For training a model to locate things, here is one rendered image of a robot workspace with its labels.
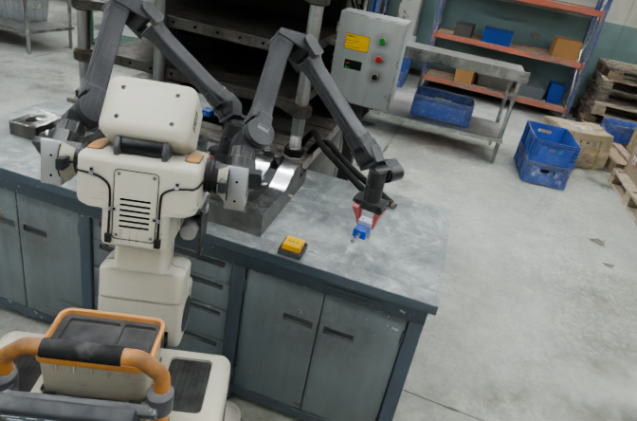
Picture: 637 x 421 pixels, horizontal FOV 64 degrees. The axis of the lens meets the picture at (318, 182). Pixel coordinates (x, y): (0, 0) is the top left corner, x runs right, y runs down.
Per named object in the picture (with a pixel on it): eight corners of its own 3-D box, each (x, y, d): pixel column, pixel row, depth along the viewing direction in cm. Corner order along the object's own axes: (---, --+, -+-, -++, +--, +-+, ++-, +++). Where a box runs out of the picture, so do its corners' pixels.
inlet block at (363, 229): (357, 251, 159) (360, 237, 156) (342, 246, 160) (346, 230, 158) (373, 234, 170) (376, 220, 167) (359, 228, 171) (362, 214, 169)
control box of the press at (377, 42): (341, 300, 280) (407, 25, 217) (289, 283, 286) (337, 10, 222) (351, 278, 300) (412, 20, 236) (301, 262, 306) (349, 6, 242)
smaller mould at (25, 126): (36, 141, 212) (35, 128, 209) (9, 134, 214) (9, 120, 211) (65, 130, 227) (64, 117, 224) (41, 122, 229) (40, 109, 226)
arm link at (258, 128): (265, 33, 159) (282, 14, 152) (301, 56, 165) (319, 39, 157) (227, 151, 137) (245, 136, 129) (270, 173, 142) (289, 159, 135)
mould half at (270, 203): (260, 237, 176) (264, 203, 170) (191, 215, 181) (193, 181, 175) (304, 181, 220) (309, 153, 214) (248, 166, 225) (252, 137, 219)
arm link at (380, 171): (366, 164, 157) (379, 172, 153) (381, 160, 161) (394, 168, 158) (361, 184, 160) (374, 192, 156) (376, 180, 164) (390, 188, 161)
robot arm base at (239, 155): (212, 168, 125) (261, 174, 126) (218, 139, 129) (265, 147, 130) (213, 183, 133) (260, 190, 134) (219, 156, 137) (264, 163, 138)
